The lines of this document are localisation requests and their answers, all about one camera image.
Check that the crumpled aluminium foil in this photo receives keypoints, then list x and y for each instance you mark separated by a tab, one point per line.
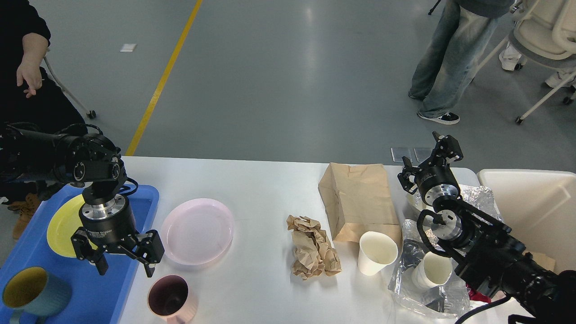
480	197

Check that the pink plate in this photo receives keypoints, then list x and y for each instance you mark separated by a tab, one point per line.
198	231

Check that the pink ribbed mug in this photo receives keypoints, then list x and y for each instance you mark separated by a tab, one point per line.
170	298

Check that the chair leg with caster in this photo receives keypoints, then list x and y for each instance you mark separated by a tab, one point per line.
90	113

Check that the clear plastic wrap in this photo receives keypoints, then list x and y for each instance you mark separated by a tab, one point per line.
448	301

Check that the beige plastic bin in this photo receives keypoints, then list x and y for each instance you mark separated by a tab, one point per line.
540	207

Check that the blue plastic tray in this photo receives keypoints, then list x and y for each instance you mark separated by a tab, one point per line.
96	299

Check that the metal floor plates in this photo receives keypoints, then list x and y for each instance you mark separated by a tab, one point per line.
415	155

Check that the teal mug yellow inside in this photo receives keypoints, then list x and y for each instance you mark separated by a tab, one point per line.
38	292

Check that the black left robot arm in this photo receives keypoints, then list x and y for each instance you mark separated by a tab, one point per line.
91	159

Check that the white paper cup in plastic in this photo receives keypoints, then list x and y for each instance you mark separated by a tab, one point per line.
432	271

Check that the person in black clothes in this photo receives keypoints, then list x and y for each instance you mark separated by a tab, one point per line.
25	36

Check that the white office chair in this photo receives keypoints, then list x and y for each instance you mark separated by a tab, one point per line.
545	33

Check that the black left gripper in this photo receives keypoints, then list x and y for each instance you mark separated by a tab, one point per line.
112	226

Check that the brown paper bag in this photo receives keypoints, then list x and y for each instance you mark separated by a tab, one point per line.
357	199

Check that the seated person's hand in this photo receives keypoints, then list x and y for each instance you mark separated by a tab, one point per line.
29	78

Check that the crumpled brown paper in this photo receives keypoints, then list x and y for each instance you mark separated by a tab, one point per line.
314	254

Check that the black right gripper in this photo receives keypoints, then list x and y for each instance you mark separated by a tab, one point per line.
436	181

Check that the person in faded jeans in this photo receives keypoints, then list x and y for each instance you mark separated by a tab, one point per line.
450	61

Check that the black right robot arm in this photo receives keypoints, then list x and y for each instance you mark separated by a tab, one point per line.
488	258

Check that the yellow plate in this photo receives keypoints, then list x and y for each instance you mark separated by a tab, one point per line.
63	225

